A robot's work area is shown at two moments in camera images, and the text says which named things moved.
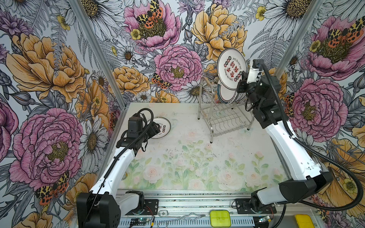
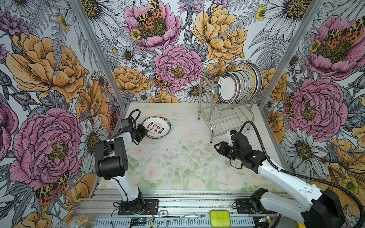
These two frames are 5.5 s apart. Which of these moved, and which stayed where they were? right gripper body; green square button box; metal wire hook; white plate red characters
Moved: right gripper body
Stayed: green square button box; metal wire hook; white plate red characters
